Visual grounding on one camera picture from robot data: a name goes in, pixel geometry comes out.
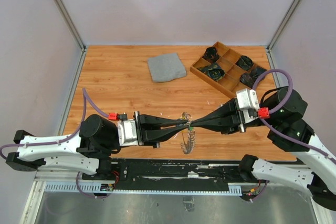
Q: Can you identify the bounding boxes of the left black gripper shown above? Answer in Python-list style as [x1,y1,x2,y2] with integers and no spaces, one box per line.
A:
[122,111,190,148]

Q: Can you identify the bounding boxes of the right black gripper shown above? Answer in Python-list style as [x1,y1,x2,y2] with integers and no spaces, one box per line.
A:
[190,95,278,134]

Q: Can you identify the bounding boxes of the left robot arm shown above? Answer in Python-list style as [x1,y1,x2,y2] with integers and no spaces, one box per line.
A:
[4,112,190,180]

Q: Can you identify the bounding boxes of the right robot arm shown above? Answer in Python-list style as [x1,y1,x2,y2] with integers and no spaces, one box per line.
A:
[191,87,335,211]

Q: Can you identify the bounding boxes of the wooden compartment tray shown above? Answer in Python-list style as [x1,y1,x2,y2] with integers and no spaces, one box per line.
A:
[190,41,270,99]

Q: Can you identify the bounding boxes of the rolled dark tie lower right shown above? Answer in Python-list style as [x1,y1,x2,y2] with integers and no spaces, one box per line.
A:
[239,66,267,88]

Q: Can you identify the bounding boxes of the rolled dark tie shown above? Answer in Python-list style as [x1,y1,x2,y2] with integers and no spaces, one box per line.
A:
[239,66,267,88]
[198,63,225,82]
[236,55,254,71]
[202,47,219,63]

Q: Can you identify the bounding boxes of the rolled dark tie centre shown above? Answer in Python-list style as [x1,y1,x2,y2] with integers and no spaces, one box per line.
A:
[198,63,225,82]

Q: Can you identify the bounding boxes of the folded grey cloth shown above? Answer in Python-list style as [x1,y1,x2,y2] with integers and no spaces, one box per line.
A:
[147,53,187,83]

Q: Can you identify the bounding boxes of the rolled dark tie top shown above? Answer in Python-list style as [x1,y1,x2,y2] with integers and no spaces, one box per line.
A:
[202,47,219,63]

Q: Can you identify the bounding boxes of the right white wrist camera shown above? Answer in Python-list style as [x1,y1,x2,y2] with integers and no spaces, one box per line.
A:
[236,89,260,123]

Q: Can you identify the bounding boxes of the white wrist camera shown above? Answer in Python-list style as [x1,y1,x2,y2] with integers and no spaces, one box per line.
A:
[236,89,260,123]
[117,120,138,147]

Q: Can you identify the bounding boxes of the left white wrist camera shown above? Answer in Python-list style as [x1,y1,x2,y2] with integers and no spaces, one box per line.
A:
[117,120,138,147]

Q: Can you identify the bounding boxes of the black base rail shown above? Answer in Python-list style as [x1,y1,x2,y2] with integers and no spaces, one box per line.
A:
[82,157,263,193]

